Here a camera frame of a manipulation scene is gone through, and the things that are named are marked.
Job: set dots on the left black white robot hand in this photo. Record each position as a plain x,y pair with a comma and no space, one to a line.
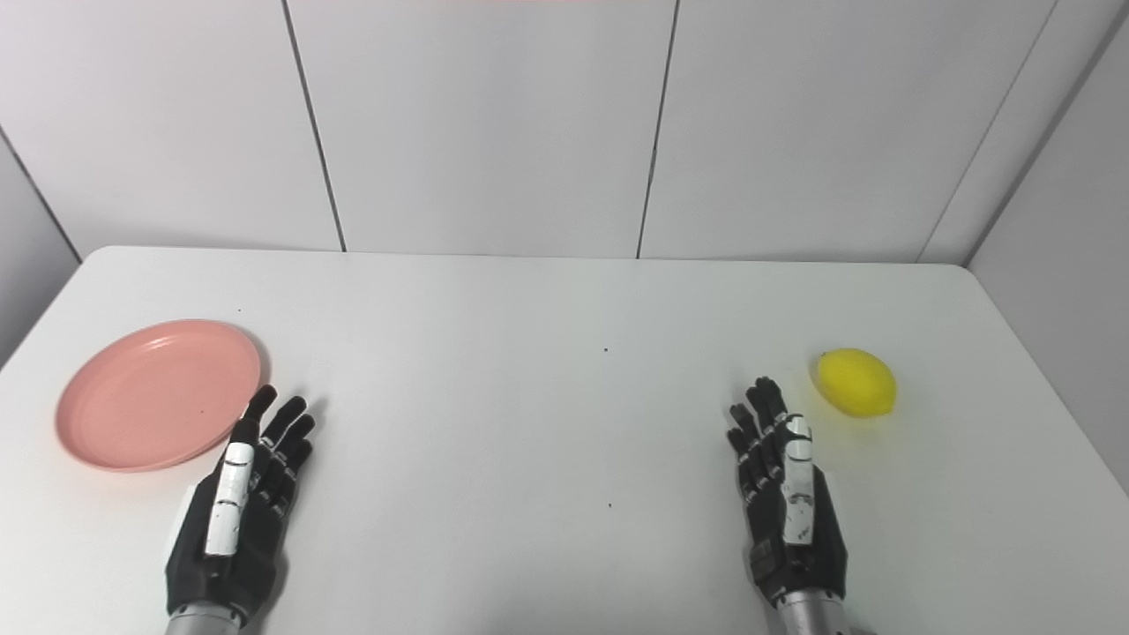
256,529

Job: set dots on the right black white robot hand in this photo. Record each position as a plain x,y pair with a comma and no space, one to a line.
776,520

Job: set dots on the yellow lemon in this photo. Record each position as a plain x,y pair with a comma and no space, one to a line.
856,382

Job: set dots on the pink round plate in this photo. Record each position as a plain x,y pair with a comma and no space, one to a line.
150,397

